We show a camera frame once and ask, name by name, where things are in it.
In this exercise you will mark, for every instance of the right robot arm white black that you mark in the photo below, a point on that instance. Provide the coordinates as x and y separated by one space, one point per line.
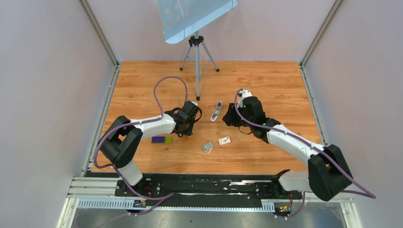
327 171

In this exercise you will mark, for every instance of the purple green toy brick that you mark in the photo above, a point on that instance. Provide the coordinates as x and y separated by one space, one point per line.
162 139

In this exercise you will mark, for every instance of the grey tripod stand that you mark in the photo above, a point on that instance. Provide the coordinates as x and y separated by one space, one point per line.
195 41

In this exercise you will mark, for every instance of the white slotted cable duct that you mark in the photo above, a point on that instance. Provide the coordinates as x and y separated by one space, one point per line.
132 204

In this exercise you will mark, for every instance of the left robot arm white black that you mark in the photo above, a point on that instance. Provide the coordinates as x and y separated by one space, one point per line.
120 142

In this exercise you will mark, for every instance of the white staple box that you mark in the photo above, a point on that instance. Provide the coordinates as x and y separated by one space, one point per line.
224 141

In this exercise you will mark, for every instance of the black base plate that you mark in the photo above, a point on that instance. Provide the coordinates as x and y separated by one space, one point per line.
206 189

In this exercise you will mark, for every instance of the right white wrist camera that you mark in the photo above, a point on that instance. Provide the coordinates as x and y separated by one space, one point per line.
242 94

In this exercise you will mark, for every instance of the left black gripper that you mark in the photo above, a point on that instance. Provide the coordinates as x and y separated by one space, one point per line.
188 131

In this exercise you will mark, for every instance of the light blue perforated board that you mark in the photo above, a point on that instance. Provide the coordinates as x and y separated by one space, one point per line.
181 18

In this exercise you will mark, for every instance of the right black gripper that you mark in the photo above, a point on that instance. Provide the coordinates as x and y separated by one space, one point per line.
230 118

